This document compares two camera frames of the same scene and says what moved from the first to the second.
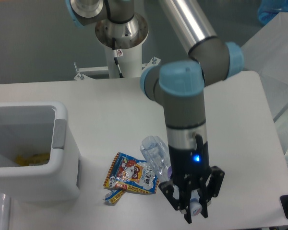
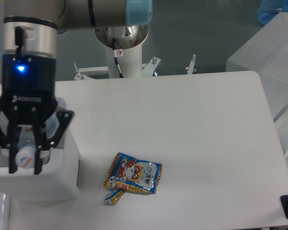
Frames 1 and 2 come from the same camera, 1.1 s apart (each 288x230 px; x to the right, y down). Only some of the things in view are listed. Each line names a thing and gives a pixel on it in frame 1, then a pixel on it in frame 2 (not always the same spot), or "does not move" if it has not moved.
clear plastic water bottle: (158, 159) to (24, 155)
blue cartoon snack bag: (129, 173) does not move
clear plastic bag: (0, 210) does not move
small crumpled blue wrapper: (112, 197) does not move
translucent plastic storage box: (272, 53) does not move
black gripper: (190, 169) to (28, 97)
